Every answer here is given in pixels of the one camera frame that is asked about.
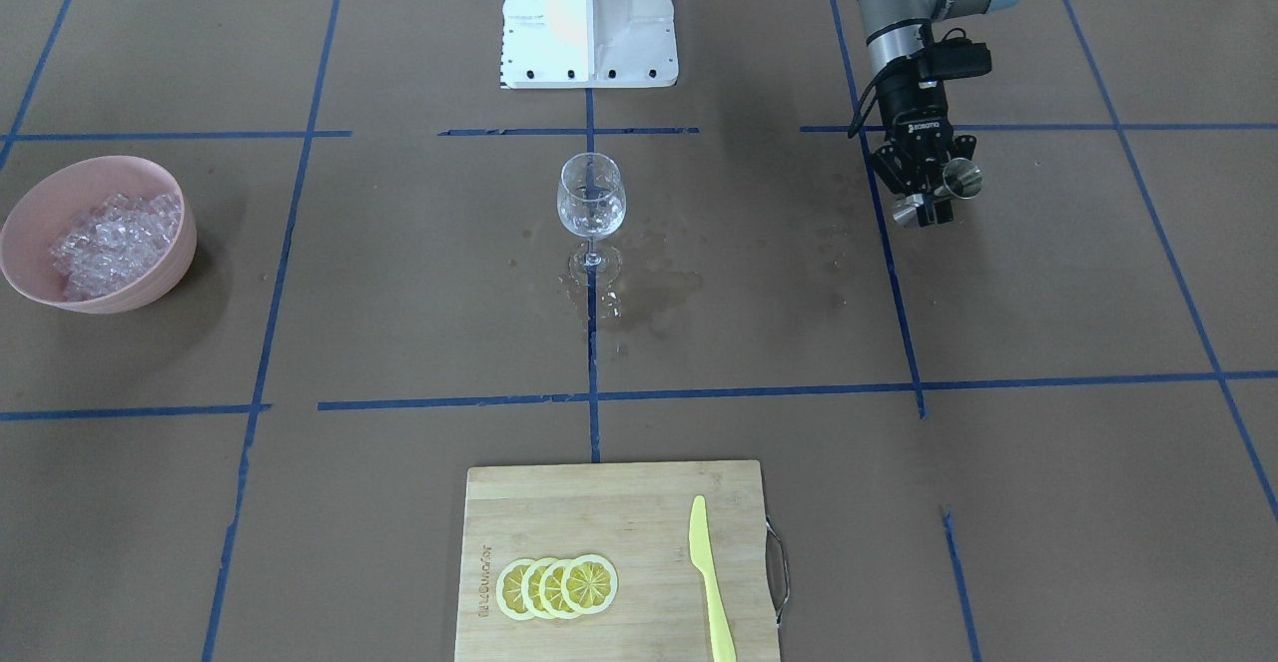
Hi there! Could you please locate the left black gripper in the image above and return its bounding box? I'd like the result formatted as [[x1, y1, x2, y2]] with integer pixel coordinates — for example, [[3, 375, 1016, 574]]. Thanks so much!
[[875, 79, 976, 227]]

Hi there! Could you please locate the steel jigger measuring cup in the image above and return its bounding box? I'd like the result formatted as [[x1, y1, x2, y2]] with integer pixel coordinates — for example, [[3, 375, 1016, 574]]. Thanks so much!
[[892, 157, 984, 227]]

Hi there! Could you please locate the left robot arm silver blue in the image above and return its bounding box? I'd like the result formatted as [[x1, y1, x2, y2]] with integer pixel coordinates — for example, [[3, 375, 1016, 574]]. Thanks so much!
[[849, 0, 1021, 227]]

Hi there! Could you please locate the clear wine glass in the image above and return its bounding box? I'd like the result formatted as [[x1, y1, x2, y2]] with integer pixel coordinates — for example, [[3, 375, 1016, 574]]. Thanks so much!
[[556, 152, 627, 288]]

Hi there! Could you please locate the pile of clear ice cubes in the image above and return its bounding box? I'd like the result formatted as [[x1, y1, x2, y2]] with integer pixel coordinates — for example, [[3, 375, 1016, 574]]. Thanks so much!
[[49, 193, 183, 302]]

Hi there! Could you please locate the bamboo cutting board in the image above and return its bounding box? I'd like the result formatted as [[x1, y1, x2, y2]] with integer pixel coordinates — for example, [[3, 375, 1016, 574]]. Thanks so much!
[[452, 460, 781, 661]]

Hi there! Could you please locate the yellow plastic knife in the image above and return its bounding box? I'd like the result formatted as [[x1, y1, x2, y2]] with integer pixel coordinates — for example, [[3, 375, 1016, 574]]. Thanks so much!
[[688, 495, 737, 661]]

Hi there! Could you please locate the lemon slice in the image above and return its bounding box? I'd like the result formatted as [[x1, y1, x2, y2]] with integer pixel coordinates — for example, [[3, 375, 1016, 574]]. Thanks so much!
[[520, 557, 560, 620], [564, 553, 619, 615], [537, 560, 580, 620], [497, 558, 535, 621]]

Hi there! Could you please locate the pink bowl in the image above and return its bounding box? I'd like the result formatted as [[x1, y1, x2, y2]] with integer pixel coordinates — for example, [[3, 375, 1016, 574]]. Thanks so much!
[[3, 155, 197, 314]]

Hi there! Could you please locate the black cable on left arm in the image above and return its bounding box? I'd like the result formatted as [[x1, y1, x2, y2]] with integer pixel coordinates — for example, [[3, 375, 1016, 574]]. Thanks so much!
[[847, 28, 969, 141]]

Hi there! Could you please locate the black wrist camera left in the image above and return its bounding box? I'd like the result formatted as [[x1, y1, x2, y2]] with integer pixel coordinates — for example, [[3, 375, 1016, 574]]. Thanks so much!
[[907, 38, 993, 86]]

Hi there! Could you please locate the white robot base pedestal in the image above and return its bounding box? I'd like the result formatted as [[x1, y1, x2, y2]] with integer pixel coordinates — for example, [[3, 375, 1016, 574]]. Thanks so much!
[[498, 0, 680, 89]]

